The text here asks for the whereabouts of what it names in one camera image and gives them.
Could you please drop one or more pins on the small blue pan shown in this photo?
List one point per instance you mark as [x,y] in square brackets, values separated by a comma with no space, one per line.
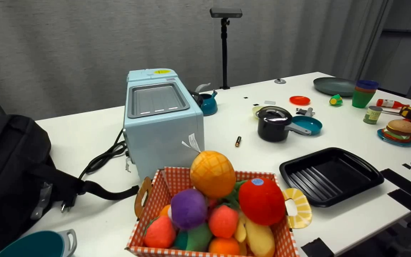
[307,126]

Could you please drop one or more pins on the teal pot bottom left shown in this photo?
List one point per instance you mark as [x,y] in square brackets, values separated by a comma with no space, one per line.
[43,245]

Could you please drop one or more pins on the small teal kettle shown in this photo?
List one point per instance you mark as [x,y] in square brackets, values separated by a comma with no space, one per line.
[206,101]

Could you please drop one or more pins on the small battery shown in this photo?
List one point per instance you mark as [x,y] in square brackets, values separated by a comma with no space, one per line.
[237,142]

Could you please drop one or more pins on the light blue toaster appliance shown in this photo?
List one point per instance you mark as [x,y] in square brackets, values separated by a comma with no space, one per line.
[163,125]

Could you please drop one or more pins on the orange plush pineapple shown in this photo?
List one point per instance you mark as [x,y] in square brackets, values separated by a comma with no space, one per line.
[213,175]

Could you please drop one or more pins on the purple plush fruit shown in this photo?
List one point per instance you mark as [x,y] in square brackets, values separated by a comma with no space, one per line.
[189,209]

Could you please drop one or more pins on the red checkered fruit basket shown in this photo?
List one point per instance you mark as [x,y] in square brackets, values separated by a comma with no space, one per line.
[161,189]

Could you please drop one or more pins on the red plush tomato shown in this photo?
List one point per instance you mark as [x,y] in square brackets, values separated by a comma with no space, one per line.
[261,202]

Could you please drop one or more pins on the red plastic disc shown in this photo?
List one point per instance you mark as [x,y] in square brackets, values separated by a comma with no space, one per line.
[300,101]

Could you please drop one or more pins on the grey tape piece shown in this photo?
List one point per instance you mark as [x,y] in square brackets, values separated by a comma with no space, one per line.
[306,112]

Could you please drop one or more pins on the plush pineapple slice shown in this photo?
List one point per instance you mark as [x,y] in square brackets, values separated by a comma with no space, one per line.
[303,215]

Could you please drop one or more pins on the black grill tray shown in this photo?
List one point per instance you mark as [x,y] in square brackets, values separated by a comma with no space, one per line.
[330,176]

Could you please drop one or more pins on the green yellow toy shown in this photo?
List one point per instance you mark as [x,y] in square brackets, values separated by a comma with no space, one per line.
[336,101]

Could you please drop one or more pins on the stacked colourful cups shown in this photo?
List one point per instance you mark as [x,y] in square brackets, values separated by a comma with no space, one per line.
[363,94]

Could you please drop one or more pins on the small green can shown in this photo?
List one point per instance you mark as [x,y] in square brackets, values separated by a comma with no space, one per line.
[373,115]

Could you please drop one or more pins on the red ketchup bottle toy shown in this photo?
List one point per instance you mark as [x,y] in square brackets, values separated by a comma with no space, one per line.
[387,104]

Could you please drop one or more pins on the toy burger on plate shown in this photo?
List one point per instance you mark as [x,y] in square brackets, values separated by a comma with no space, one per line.
[397,132]

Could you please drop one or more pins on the black backpack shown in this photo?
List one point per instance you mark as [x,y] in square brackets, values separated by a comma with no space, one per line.
[29,181]

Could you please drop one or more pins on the black pot grey handle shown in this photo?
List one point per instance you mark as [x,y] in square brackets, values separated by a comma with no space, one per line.
[274,131]

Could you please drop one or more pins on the black camera stand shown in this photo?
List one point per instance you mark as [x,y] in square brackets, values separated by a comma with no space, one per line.
[224,16]

